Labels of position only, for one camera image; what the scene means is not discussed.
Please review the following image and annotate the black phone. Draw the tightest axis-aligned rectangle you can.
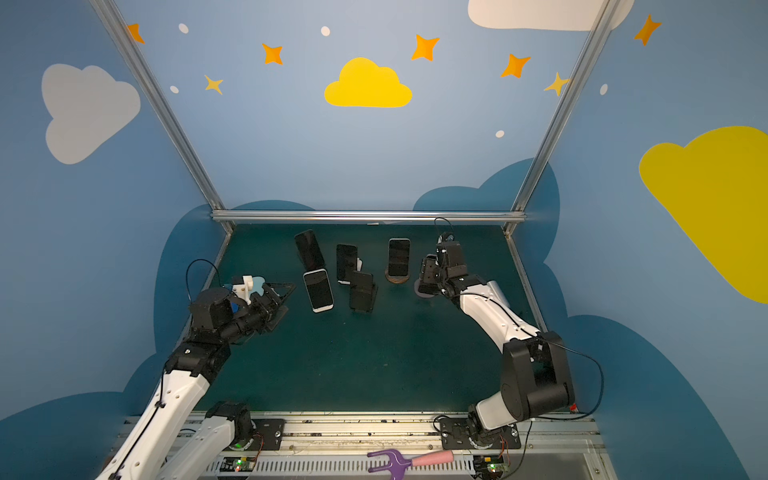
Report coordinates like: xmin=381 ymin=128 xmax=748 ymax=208
xmin=336 ymin=244 xmax=359 ymax=285
xmin=293 ymin=229 xmax=327 ymax=272
xmin=350 ymin=271 xmax=375 ymax=313

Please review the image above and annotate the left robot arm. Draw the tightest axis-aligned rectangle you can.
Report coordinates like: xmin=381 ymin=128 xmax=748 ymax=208
xmin=99 ymin=275 xmax=295 ymax=479

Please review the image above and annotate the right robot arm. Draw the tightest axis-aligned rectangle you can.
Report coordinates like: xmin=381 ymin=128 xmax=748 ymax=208
xmin=418 ymin=235 xmax=575 ymax=448

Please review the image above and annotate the purple round phone stand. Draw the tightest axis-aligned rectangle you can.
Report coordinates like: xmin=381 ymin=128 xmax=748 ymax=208
xmin=414 ymin=280 xmax=440 ymax=298

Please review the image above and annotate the round wooden phone stand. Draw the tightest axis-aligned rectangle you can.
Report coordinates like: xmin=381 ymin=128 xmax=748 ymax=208
xmin=385 ymin=270 xmax=410 ymax=284

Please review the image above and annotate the phone on wooden stand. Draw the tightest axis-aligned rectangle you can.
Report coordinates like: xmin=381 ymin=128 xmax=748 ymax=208
xmin=386 ymin=238 xmax=411 ymax=278

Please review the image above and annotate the white framed phone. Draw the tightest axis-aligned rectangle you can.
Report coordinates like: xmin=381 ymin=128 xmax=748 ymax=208
xmin=303 ymin=269 xmax=334 ymax=313

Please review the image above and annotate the black folding phone stand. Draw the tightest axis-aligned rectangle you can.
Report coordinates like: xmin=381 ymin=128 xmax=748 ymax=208
xmin=295 ymin=236 xmax=328 ymax=274

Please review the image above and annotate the small black phone stand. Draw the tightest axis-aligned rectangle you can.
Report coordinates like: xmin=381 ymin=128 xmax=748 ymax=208
xmin=349 ymin=283 xmax=377 ymax=313

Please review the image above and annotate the light blue toy shovel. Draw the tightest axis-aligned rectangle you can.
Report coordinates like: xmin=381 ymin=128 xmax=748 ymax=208
xmin=249 ymin=276 xmax=265 ymax=296

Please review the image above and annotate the purple pink toy fork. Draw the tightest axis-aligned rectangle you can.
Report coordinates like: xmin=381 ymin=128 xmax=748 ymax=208
xmin=367 ymin=449 xmax=454 ymax=480

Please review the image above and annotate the aluminium frame rail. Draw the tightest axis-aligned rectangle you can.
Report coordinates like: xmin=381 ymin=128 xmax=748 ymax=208
xmin=211 ymin=209 xmax=526 ymax=224

